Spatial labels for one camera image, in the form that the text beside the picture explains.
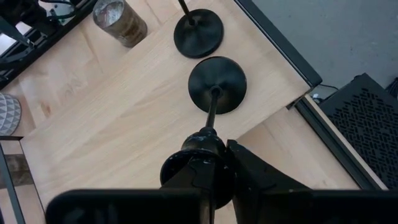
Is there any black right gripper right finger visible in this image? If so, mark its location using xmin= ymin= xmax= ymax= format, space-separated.
xmin=226 ymin=139 xmax=312 ymax=224

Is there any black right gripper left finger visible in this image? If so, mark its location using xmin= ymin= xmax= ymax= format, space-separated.
xmin=161 ymin=154 xmax=218 ymax=224

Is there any black metal candlestick holder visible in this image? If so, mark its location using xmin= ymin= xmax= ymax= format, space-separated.
xmin=159 ymin=55 xmax=248 ymax=210
xmin=173 ymin=0 xmax=224 ymax=59

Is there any grey glass candle jar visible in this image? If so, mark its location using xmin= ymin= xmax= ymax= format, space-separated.
xmin=92 ymin=0 xmax=149 ymax=49

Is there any light wooden riser shelf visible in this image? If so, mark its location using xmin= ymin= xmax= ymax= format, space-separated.
xmin=0 ymin=0 xmax=323 ymax=224

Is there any black perforated metal box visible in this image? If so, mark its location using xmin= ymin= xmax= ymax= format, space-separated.
xmin=318 ymin=73 xmax=398 ymax=190

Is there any green succulent in white pot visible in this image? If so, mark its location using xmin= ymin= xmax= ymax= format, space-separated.
xmin=0 ymin=93 xmax=22 ymax=137

